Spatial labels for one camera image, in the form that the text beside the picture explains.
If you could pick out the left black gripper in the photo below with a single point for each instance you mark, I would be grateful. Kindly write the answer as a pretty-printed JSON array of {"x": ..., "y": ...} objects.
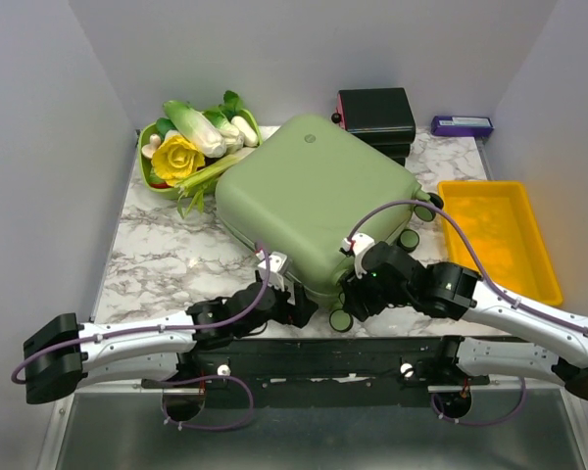
[{"x": 298, "y": 313}]

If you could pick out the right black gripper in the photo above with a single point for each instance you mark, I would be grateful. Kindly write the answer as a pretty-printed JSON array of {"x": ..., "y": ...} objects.
[{"x": 353, "y": 287}]

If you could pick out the green hard-shell suitcase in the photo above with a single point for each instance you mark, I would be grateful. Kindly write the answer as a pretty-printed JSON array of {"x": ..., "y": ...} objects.
[{"x": 305, "y": 189}]

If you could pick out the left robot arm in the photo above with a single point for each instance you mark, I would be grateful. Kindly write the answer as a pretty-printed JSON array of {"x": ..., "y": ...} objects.
[{"x": 65, "y": 354}]

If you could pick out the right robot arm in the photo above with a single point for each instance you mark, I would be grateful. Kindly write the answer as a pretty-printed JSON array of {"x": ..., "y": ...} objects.
[{"x": 550, "y": 344}]

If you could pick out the yellow plastic tray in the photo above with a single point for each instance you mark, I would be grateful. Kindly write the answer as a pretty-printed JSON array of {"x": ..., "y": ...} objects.
[{"x": 498, "y": 220}]

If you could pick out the celery stalk toy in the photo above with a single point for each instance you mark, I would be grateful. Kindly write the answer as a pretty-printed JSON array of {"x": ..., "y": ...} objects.
[{"x": 193, "y": 189}]

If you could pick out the purple box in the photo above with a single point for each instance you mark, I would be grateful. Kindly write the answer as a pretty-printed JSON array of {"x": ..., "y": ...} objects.
[{"x": 453, "y": 126}]

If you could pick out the black stacked case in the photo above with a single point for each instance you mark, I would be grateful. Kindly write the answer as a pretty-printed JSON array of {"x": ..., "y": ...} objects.
[{"x": 381, "y": 117}]

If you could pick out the green vegetable basket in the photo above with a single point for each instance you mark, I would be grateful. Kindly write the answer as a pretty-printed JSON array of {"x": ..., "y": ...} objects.
[{"x": 163, "y": 126}]

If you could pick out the white radish toy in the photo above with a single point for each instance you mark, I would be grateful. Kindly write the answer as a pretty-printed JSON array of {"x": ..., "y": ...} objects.
[{"x": 250, "y": 136}]

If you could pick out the bok choy toy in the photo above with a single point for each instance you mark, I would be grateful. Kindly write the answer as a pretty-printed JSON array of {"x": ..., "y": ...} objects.
[{"x": 232, "y": 136}]

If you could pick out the yellow cabbage toy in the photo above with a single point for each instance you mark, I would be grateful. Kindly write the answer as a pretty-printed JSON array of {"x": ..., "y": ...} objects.
[{"x": 176, "y": 159}]

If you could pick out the napa cabbage toy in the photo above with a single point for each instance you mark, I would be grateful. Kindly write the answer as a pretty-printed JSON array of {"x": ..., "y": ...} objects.
[{"x": 192, "y": 125}]

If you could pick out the mushroom toy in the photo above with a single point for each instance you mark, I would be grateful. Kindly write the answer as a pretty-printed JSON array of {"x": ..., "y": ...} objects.
[{"x": 153, "y": 144}]

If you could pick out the green leafy vegetable toy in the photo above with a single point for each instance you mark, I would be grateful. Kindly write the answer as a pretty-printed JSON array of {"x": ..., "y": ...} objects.
[{"x": 231, "y": 104}]

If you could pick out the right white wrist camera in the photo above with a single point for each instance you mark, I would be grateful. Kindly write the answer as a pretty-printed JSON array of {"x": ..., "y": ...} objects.
[{"x": 357, "y": 246}]

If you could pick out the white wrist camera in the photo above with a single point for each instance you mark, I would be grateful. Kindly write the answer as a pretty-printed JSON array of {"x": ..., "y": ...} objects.
[
  {"x": 272, "y": 269},
  {"x": 357, "y": 246}
]

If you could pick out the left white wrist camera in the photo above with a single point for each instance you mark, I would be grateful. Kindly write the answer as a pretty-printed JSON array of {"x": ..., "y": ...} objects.
[{"x": 272, "y": 269}]

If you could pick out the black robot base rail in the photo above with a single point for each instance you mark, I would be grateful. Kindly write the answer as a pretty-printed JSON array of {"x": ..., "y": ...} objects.
[{"x": 318, "y": 373}]

